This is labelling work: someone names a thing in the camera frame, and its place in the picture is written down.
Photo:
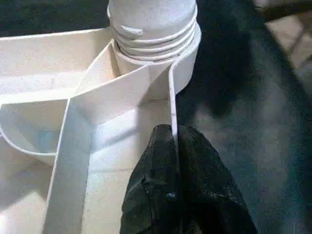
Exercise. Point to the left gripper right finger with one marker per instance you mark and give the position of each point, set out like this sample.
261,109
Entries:
209,197

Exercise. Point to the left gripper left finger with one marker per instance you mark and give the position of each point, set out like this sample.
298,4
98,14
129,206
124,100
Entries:
156,192

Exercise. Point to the white plastic table top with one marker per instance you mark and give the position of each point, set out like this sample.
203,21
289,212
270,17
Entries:
109,97

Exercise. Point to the white plastic table leg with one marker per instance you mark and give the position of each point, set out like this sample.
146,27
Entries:
153,17

